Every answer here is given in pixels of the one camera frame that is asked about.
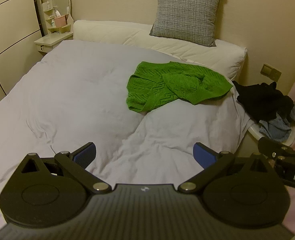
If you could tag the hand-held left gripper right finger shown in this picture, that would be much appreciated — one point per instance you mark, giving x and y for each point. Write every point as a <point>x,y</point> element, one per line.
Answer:
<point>203,155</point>

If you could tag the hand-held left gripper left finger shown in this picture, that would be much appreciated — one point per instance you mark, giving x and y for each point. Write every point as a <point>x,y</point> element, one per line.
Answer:
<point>85,153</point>

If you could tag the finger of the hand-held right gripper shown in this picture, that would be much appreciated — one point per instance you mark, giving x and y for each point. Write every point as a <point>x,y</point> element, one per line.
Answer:
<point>275,147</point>

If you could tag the green knitted sweater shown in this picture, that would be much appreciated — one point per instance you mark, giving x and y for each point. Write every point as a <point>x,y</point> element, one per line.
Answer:
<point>162,85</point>

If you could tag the blue denim clothing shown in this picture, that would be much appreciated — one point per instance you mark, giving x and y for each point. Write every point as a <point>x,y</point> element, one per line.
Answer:
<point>275,128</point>

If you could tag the white laundry basket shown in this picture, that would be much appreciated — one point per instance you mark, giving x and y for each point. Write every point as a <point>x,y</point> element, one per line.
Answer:
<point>253,131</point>

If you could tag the black clothing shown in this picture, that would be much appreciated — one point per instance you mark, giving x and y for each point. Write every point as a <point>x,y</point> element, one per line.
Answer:
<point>260,100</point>

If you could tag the bed with white duvet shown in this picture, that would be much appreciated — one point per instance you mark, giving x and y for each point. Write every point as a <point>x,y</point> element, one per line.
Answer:
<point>75,92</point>

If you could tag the cream vanity table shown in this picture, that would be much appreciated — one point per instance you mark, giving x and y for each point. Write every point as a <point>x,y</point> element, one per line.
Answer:
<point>52,40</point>

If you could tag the white bolster cushion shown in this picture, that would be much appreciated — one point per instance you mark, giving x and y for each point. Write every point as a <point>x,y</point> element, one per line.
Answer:
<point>107,31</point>

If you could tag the cream tiered shelf organizer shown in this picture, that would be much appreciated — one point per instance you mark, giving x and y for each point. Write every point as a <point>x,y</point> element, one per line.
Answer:
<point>62,28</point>

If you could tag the pink tissue box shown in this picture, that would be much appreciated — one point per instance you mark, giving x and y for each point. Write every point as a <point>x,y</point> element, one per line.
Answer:
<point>60,21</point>

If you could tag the grey woven pillow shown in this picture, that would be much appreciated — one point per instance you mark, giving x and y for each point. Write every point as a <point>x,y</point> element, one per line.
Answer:
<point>185,12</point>

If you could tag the cream wardrobe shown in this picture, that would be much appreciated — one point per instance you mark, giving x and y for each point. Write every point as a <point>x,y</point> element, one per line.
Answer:
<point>7,30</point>

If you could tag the brass wall outlet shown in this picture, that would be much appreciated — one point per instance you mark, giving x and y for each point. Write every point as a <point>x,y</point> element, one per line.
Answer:
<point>271,72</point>

